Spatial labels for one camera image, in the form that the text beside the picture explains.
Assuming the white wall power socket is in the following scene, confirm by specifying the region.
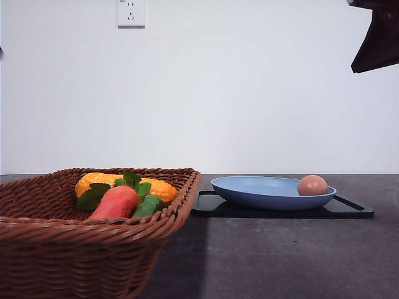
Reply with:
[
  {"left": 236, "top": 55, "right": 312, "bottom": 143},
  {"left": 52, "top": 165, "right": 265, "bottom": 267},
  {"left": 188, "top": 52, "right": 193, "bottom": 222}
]
[{"left": 117, "top": 0, "right": 146, "bottom": 29}]

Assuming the green toy vegetable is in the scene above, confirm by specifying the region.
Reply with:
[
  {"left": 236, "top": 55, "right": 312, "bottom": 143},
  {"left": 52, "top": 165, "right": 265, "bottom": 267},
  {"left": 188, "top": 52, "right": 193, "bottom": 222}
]
[{"left": 134, "top": 194, "right": 163, "bottom": 217}]

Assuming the brown egg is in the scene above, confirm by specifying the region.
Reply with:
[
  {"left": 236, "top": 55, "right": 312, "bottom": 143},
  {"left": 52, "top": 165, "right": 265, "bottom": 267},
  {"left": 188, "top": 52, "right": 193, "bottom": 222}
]
[{"left": 297, "top": 174, "right": 328, "bottom": 196}]

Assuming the yellow toy corn cob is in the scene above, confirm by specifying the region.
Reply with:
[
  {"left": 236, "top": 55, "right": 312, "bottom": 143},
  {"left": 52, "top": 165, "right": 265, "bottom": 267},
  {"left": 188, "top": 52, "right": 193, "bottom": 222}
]
[{"left": 76, "top": 173, "right": 178, "bottom": 202}]

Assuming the brown woven wicker basket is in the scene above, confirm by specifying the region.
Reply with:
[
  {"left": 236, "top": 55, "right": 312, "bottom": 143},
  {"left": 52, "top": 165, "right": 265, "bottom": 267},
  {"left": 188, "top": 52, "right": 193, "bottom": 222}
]
[{"left": 0, "top": 167, "right": 201, "bottom": 299}]

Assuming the blue round plate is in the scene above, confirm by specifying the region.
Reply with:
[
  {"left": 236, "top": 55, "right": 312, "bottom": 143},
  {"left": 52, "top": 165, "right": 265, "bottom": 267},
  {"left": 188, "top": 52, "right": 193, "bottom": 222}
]
[{"left": 211, "top": 176, "right": 337, "bottom": 211}]

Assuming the black rectangular tray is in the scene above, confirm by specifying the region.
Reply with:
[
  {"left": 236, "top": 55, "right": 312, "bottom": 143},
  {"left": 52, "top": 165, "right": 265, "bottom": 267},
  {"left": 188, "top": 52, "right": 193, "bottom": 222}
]
[{"left": 191, "top": 191, "right": 373, "bottom": 219}]

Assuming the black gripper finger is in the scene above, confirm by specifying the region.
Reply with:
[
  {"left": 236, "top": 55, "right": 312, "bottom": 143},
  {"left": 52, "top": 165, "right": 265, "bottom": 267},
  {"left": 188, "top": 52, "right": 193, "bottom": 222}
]
[{"left": 347, "top": 0, "right": 399, "bottom": 74}]

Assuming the orange toy carrot with leaves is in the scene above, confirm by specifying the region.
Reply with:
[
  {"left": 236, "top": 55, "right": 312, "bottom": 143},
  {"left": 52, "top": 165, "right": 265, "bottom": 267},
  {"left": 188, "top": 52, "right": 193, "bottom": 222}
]
[{"left": 77, "top": 171, "right": 151, "bottom": 220}]

